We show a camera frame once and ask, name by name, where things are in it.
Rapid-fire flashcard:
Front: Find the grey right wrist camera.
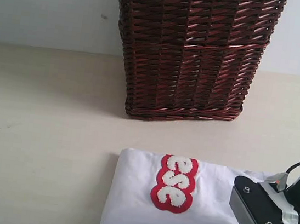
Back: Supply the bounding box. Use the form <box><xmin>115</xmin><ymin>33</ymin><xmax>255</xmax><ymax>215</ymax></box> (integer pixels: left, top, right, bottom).
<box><xmin>229</xmin><ymin>176</ymin><xmax>283</xmax><ymax>224</ymax></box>

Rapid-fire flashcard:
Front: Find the white t-shirt red logo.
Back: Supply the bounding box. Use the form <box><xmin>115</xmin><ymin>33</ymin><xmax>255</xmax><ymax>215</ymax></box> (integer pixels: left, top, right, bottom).
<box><xmin>100</xmin><ymin>148</ymin><xmax>266</xmax><ymax>224</ymax></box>

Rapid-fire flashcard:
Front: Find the dark red wicker basket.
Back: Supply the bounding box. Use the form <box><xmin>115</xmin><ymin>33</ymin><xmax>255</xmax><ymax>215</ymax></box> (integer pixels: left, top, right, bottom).
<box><xmin>118</xmin><ymin>0</ymin><xmax>287</xmax><ymax>121</ymax></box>

